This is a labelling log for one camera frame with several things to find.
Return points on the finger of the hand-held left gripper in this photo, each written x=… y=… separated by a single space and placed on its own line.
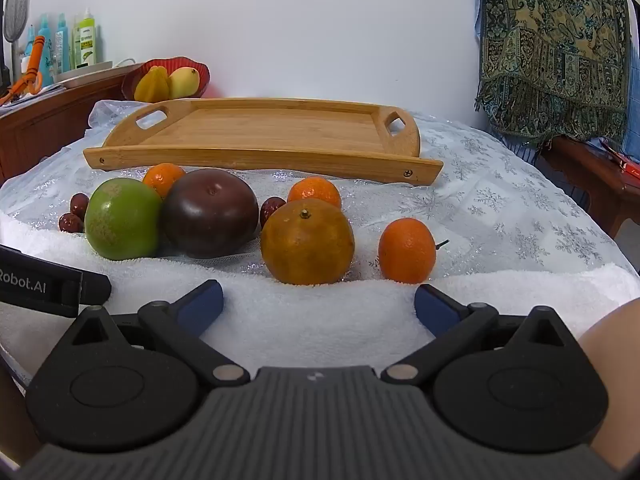
x=95 y=290

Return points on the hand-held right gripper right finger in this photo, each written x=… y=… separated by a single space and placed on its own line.
x=435 y=310

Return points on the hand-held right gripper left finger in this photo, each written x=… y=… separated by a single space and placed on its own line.
x=202 y=305

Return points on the small mandarin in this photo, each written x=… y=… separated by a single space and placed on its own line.
x=160 y=177
x=406 y=250
x=315 y=191

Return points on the red jujube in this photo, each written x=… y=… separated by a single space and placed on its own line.
x=69 y=223
x=78 y=205
x=271 y=210

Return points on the green apple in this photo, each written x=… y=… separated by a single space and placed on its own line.
x=122 y=220

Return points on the dark purple round fruit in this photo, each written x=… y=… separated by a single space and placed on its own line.
x=210 y=215

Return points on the large brownish orange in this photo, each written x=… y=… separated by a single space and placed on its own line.
x=307 y=245

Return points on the wooden tray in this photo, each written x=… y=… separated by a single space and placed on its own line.
x=275 y=125

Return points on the white towel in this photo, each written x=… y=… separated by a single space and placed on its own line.
x=300 y=320

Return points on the person's left leg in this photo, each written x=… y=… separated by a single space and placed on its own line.
x=12 y=410

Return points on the person's leg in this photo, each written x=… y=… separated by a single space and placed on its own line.
x=12 y=410
x=615 y=350

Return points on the brown wooden cabinet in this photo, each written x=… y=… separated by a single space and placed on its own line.
x=45 y=120

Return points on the person's right leg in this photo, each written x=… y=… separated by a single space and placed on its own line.
x=615 y=350

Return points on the white papers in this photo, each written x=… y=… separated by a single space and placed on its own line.
x=40 y=92

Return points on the dark wooden stool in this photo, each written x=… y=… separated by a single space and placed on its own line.
x=590 y=170

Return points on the yellow starfruit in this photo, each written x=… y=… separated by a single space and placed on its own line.
x=152 y=85

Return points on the white tray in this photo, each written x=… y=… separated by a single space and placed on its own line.
x=85 y=72

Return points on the yellow mango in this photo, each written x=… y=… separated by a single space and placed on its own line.
x=184 y=82

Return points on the red fruit bowl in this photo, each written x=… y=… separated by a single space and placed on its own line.
x=200 y=72

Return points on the red packet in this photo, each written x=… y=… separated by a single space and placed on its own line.
x=625 y=162

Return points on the blue spray bottle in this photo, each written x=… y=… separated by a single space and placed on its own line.
x=46 y=35
x=62 y=45
x=30 y=40

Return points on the green label bottle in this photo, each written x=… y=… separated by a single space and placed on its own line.
x=84 y=42

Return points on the white fan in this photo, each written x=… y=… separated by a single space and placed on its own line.
x=17 y=10

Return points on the green patterned shawl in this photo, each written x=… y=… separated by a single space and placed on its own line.
x=550 y=50

